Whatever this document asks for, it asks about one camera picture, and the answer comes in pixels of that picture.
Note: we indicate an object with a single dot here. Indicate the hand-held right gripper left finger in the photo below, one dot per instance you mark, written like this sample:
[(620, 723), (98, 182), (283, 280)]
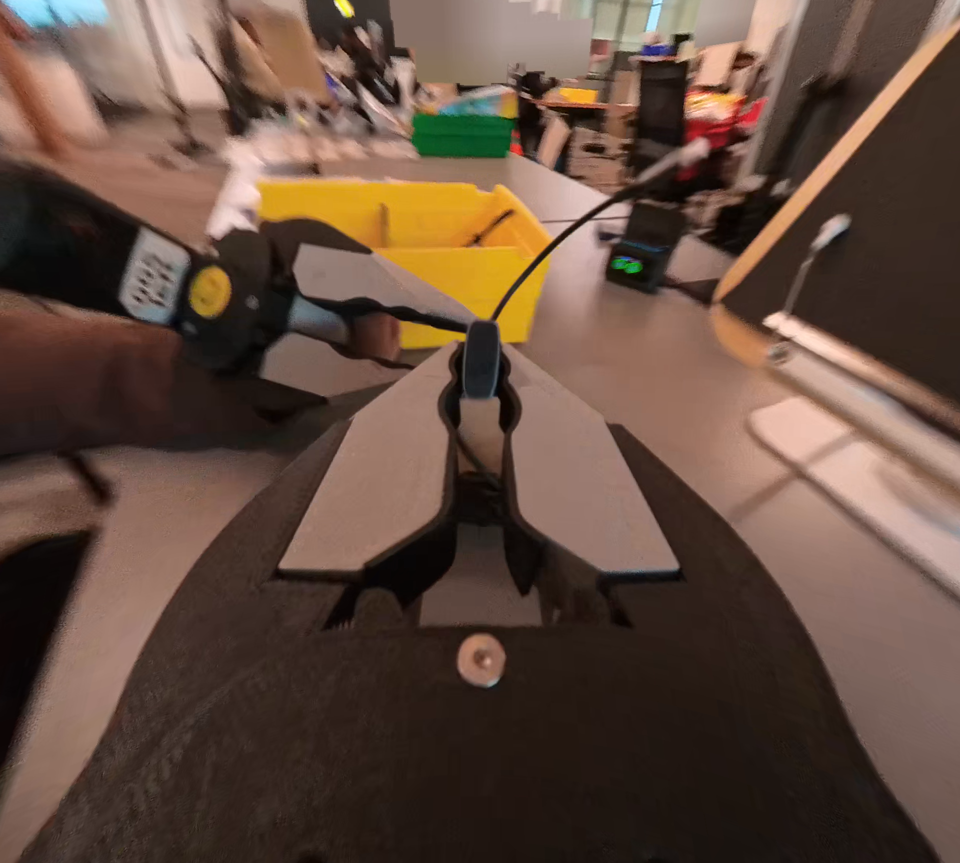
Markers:
[(375, 503)]

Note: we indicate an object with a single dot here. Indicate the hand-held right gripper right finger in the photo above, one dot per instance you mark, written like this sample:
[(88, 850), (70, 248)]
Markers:
[(585, 503)]

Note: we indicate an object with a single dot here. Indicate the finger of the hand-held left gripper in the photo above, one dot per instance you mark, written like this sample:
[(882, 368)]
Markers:
[(352, 274), (330, 354)]

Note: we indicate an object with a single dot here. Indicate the person's left hand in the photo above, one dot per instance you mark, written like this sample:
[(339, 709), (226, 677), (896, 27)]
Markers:
[(375, 336)]

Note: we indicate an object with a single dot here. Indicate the yellow plastic bin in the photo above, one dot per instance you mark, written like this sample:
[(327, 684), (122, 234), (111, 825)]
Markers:
[(442, 270)]

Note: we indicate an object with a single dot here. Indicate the green plastic bin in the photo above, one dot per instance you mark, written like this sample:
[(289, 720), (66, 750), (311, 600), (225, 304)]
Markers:
[(461, 135)]

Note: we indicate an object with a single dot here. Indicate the colourful printed box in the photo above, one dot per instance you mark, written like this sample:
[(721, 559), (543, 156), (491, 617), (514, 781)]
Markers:
[(480, 102)]

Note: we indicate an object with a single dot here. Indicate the small black display device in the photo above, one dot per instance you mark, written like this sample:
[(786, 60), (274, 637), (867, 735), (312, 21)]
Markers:
[(637, 267)]

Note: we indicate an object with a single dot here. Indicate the black office chair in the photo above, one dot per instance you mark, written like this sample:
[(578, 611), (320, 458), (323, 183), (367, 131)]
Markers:
[(660, 113)]

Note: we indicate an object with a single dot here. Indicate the person's dark clothed torso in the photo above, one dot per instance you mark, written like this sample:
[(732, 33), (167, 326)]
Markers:
[(37, 638)]

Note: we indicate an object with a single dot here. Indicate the red fabric item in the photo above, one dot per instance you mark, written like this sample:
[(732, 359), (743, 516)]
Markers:
[(712, 120)]

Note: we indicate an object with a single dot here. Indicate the black table mat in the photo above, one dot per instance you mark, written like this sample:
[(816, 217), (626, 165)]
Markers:
[(900, 240)]

